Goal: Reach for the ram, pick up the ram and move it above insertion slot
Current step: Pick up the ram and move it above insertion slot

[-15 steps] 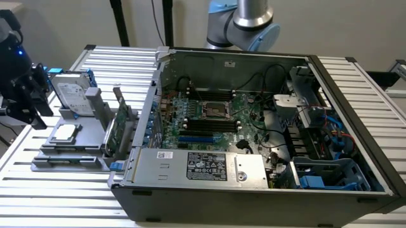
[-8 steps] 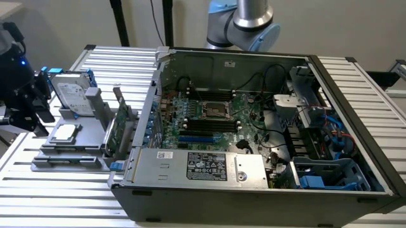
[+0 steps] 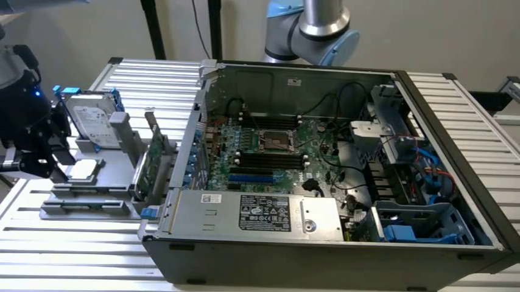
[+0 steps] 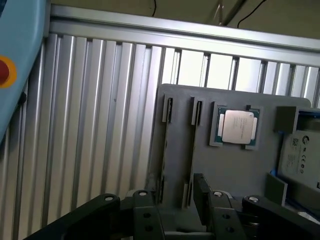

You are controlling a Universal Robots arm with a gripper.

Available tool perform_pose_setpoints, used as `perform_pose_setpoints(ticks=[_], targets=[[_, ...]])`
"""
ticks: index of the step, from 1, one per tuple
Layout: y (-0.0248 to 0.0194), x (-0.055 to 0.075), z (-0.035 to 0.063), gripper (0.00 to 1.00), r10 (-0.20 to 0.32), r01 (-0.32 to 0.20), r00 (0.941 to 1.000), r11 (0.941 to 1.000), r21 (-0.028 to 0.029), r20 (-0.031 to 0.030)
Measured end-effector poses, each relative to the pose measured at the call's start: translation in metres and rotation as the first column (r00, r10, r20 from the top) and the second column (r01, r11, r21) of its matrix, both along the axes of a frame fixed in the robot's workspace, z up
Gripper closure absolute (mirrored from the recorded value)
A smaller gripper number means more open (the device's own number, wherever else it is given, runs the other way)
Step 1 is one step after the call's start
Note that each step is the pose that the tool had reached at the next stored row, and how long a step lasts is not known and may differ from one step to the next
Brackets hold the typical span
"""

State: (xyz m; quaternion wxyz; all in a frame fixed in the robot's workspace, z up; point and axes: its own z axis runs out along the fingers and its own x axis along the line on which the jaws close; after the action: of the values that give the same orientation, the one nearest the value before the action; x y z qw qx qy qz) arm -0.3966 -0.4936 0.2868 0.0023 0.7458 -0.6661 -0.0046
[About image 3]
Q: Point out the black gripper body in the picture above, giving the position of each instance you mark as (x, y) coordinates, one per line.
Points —
(24, 121)

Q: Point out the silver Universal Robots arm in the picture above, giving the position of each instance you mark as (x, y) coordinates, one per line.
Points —
(321, 21)

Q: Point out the short black expansion slot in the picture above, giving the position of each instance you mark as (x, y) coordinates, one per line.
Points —
(236, 186)

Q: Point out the long blue expansion slot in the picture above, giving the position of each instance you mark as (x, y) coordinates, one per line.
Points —
(250, 178)

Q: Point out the black RAM slot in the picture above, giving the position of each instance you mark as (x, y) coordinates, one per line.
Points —
(270, 154)
(270, 166)
(270, 123)
(270, 120)
(270, 116)
(270, 126)
(270, 162)
(270, 158)

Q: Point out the silver CPU chip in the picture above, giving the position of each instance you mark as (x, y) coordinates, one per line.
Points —
(83, 170)

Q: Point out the hard disk with blue carrier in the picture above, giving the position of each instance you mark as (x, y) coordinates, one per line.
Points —
(91, 121)

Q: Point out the grey parts rack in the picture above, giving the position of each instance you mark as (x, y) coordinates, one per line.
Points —
(111, 179)

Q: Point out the green graphics card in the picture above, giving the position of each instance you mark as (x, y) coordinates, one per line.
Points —
(150, 164)

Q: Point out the blue plastic latch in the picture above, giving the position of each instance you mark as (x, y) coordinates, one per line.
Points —
(149, 213)

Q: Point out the silver power supply unit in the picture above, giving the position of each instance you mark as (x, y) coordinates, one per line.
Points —
(228, 216)

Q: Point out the black stand pole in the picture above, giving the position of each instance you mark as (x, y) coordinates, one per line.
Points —
(214, 27)
(154, 27)

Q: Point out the CPU socket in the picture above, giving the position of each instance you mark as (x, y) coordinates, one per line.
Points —
(274, 140)

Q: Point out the green motherboard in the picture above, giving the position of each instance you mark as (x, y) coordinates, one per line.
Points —
(317, 170)

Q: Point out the black open PC case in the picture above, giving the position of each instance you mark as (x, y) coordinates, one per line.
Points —
(309, 261)

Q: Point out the grey metal disk bay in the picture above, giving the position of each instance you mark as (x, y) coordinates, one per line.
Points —
(384, 134)

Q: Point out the blue plastic disk bay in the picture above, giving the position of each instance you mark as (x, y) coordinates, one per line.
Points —
(431, 219)

